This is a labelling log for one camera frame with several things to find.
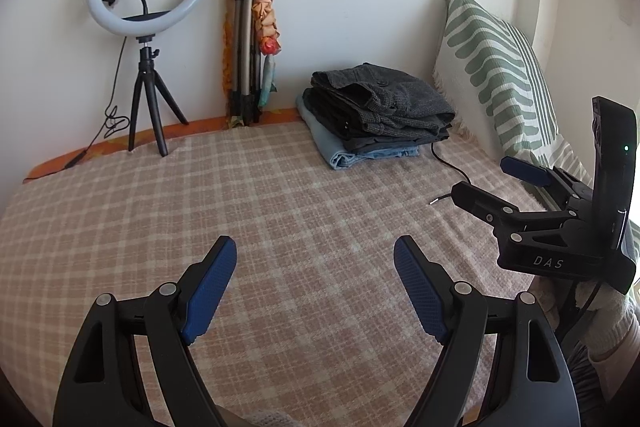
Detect green white patterned pillow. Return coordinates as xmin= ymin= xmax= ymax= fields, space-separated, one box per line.
xmin=432 ymin=0 xmax=597 ymax=188

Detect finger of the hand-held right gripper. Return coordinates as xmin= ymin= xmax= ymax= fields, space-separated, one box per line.
xmin=500 ymin=156 xmax=594 ymax=210
xmin=451 ymin=182 xmax=576 ymax=239

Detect person's right forearm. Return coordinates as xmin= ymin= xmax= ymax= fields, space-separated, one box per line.
xmin=570 ymin=307 xmax=640 ymax=413

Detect folded light blue jeans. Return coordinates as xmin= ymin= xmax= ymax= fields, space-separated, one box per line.
xmin=294 ymin=94 xmax=422 ymax=171

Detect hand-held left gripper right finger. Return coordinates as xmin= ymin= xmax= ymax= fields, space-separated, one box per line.
xmin=393 ymin=235 xmax=582 ymax=427

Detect grey houndstooth pants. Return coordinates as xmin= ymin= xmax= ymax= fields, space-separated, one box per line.
xmin=311 ymin=63 xmax=457 ymax=140

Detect black ring light cable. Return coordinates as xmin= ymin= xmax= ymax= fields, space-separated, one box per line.
xmin=64 ymin=39 xmax=129 ymax=168

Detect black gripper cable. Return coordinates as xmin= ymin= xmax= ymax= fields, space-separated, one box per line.
xmin=557 ymin=279 xmax=603 ymax=353

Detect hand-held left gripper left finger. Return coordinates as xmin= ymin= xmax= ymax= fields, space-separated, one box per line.
xmin=52 ymin=235 xmax=238 ymax=427

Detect orange floral scarf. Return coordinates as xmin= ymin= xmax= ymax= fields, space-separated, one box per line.
xmin=237 ymin=0 xmax=284 ymax=110

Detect silver folded tripod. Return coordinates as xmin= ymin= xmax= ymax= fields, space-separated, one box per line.
xmin=220 ymin=0 xmax=264 ymax=128

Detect person's right hand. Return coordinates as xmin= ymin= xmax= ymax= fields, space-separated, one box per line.
xmin=532 ymin=277 xmax=633 ymax=350

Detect small black tripod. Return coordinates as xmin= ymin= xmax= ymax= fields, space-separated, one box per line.
xmin=127 ymin=36 xmax=190 ymax=157

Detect pink plaid blanket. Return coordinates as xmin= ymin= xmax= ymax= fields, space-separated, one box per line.
xmin=0 ymin=114 xmax=591 ymax=427

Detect loose black cable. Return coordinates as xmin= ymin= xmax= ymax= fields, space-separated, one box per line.
xmin=428 ymin=142 xmax=474 ymax=207

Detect folded black pants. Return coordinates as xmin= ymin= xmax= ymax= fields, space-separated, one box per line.
xmin=301 ymin=88 xmax=451 ymax=154

